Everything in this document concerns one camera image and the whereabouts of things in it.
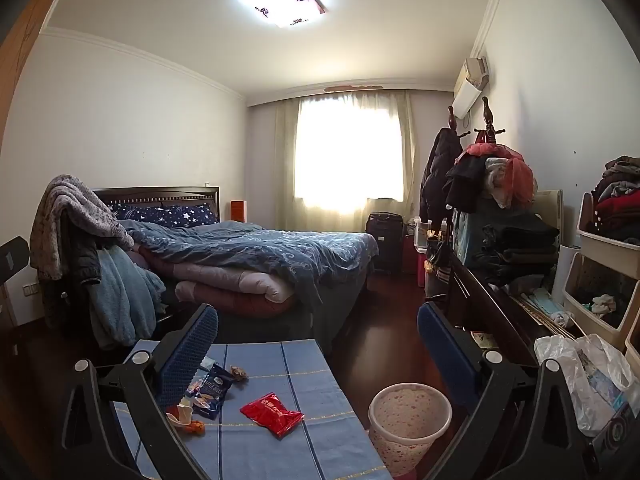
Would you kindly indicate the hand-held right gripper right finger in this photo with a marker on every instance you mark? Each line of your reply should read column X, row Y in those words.
column 445, row 350

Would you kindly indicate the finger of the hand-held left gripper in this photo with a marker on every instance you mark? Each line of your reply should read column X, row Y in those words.
column 15, row 260

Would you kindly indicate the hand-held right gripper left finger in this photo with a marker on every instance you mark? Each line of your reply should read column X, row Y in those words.
column 190, row 350

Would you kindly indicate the blue snack packet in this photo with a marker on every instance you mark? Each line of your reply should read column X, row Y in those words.
column 210, row 392

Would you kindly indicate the floral plastic waste bin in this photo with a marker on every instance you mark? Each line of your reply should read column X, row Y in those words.
column 407, row 412

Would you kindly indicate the small torn wrapper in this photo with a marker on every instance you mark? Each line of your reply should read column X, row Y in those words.
column 207, row 362

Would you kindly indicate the illustrated booklet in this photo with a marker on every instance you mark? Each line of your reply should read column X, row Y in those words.
column 482, row 340

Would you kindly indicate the brown nut shell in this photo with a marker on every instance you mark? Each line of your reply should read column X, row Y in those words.
column 239, row 373

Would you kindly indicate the dark wooden cabinet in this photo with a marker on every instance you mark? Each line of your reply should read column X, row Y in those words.
column 480, row 305

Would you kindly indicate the dark jacket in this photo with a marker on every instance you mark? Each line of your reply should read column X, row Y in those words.
column 70, row 280

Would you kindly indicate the grey fleece blanket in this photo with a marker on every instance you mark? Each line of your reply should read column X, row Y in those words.
column 70, row 215

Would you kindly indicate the pink and white quilt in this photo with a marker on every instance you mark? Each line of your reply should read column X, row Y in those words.
column 240, row 287

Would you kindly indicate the pink plastic box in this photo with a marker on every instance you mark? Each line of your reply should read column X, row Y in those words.
column 420, row 270

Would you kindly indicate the light blue fleece robe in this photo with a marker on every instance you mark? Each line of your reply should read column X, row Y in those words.
column 125, row 295

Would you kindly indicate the black handbag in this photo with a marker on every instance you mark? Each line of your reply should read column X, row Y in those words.
column 437, row 257

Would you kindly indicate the blue checked tablecloth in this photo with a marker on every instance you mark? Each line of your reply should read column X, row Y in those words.
column 280, row 375

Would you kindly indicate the red snack packet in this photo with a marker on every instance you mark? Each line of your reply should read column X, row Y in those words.
column 271, row 414

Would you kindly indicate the dark wooden bed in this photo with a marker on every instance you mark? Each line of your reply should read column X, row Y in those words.
column 340, row 300

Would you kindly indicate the clear plastic container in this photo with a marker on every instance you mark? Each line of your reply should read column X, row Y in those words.
column 421, row 235

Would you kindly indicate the black suitcase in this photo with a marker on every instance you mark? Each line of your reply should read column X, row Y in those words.
column 384, row 242

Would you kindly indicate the stack of dark folded clothes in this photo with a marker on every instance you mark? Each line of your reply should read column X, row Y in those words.
column 520, row 250

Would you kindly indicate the clear plastic bag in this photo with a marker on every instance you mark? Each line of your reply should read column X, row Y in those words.
column 575, row 375

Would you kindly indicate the blue patterned duvet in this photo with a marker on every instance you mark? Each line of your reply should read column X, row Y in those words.
column 280, row 250

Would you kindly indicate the starry blue pillow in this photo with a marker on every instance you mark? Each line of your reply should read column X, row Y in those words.
column 185, row 215

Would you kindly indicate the orange bedside box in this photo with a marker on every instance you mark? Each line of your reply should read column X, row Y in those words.
column 238, row 211

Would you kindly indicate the white socks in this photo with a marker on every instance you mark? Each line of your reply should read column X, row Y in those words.
column 605, row 305

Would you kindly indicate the white panel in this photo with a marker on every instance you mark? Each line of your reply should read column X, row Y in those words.
column 550, row 210

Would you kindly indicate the black hanging coat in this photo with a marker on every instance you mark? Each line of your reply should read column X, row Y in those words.
column 435, row 175

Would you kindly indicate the pile of hanging clothes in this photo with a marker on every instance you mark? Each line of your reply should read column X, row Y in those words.
column 480, row 175

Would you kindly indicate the cream stacked storage bins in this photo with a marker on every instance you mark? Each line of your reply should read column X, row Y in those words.
column 600, row 250

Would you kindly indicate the dark box with circles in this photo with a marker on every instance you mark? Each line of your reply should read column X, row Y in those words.
column 620, row 430

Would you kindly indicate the cream window curtain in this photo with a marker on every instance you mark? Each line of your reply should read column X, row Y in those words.
column 280, row 160

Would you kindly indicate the pile of folded clothes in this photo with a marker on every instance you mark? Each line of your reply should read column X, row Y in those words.
column 620, row 200

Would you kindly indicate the wooden coat rack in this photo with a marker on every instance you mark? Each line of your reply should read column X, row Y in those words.
column 486, row 120

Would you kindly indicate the brown wooden wardrobe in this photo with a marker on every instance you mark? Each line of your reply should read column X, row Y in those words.
column 30, row 20

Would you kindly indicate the white air conditioner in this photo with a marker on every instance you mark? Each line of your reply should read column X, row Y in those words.
column 467, row 92

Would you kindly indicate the wall socket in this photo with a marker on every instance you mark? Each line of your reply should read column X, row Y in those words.
column 31, row 289

